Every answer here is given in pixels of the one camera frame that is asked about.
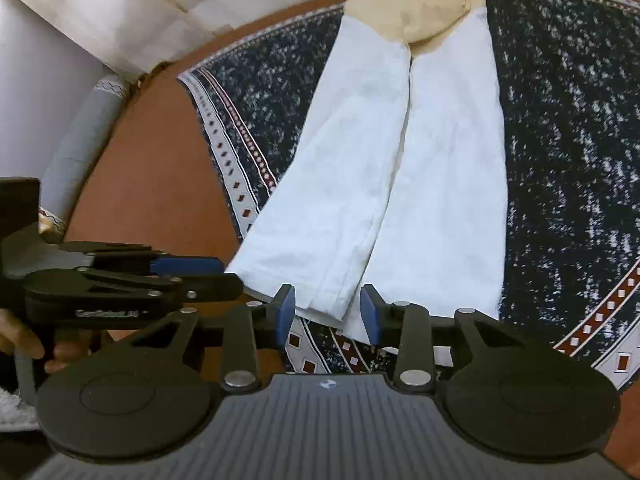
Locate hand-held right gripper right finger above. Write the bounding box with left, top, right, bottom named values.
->
left=361, top=284, right=521, bottom=391

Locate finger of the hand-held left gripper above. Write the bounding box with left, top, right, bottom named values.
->
left=25, top=267, right=245, bottom=305
left=59, top=241, right=224, bottom=279

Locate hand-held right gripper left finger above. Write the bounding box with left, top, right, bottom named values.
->
left=117, top=284, right=296, bottom=391

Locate yellow white pink garment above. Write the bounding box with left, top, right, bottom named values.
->
left=225, top=0, right=508, bottom=346

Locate person's left hand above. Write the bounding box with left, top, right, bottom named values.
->
left=0, top=307, right=87, bottom=375

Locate yellow checked cloth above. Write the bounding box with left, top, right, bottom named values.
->
left=37, top=207, right=67, bottom=247

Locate grey zigzag trimmed pillow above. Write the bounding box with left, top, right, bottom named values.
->
left=37, top=74, right=131, bottom=231

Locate light grey cloth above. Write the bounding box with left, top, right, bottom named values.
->
left=0, top=387, right=41, bottom=432

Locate dark printed blanket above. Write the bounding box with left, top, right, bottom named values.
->
left=177, top=0, right=640, bottom=391

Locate cream curtain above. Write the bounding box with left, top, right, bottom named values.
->
left=0, top=0, right=486, bottom=81

